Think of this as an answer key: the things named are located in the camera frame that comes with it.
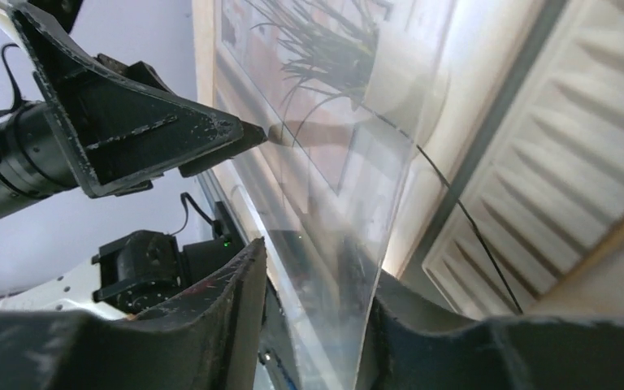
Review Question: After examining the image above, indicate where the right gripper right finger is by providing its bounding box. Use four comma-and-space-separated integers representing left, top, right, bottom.
370, 272, 624, 389

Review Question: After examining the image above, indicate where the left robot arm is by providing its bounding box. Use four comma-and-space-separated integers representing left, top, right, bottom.
0, 1, 267, 318

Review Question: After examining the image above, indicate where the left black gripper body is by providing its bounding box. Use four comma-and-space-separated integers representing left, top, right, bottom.
0, 54, 156, 219

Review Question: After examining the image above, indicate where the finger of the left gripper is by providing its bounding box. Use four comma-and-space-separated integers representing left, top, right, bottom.
10, 2, 267, 197

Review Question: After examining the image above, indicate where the clear acrylic sheet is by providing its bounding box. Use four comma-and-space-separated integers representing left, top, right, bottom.
213, 1, 455, 389

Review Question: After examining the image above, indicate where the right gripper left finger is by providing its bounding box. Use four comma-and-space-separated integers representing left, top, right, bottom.
0, 238, 267, 389

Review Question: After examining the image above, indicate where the plant photo print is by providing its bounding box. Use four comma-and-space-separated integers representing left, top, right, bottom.
192, 1, 624, 389

